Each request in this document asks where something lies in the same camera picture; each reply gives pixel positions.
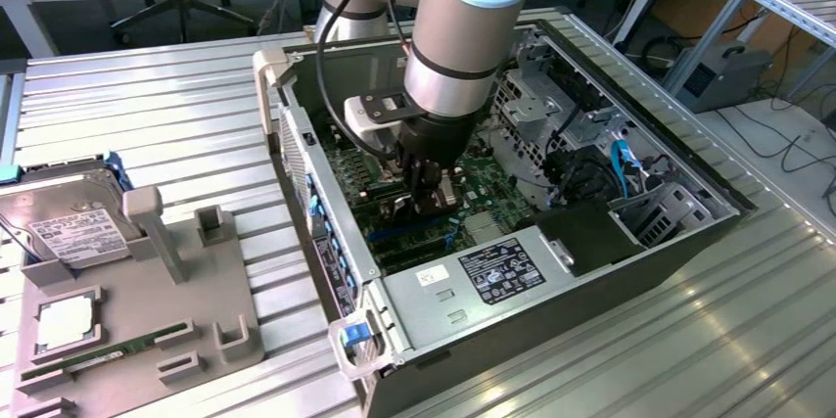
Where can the black slot with blue latch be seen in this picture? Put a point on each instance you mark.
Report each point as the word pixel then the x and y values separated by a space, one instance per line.
pixel 411 247

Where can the silver disk bay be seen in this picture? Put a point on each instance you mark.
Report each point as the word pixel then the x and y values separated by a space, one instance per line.
pixel 679 207

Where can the graphics card with metal bracket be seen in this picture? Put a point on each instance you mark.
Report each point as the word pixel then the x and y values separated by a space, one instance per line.
pixel 455 193

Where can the grey parts rack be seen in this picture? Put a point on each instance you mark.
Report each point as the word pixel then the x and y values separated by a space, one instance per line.
pixel 131 300

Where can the black plastic air shroud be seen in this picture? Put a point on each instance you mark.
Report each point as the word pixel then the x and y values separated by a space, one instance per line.
pixel 582 237

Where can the silver perforated drive cage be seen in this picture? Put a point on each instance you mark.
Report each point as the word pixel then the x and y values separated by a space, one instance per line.
pixel 523 114

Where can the green motherboard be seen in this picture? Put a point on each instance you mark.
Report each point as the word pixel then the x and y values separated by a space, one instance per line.
pixel 487 183

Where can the green RAM stick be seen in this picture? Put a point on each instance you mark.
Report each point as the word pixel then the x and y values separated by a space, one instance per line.
pixel 111 352

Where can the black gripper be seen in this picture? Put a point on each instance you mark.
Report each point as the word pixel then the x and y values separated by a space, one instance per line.
pixel 434 139

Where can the open black PC case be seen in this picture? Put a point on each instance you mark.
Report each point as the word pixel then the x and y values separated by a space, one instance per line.
pixel 589 300

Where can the silver finned chipset heatsink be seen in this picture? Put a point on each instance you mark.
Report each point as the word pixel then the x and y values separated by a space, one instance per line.
pixel 487 231

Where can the silver hard disk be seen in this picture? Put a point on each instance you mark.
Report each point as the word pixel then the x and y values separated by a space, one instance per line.
pixel 73 222

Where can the blue disk caddy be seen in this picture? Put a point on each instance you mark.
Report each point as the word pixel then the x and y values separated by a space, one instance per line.
pixel 117 168

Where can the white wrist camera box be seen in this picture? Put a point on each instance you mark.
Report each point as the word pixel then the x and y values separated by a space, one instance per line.
pixel 366 117

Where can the silver CPU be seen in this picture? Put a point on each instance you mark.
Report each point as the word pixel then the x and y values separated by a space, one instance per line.
pixel 66 325

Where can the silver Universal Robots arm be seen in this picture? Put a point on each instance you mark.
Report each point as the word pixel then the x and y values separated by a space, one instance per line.
pixel 458 46

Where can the black expansion slot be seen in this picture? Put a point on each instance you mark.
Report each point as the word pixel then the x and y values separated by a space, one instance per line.
pixel 418 259

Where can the aluminium frame rack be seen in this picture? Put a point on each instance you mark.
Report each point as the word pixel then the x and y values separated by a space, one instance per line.
pixel 785 2

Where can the silver power supply unit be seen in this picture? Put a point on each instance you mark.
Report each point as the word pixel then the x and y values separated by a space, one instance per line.
pixel 425 310

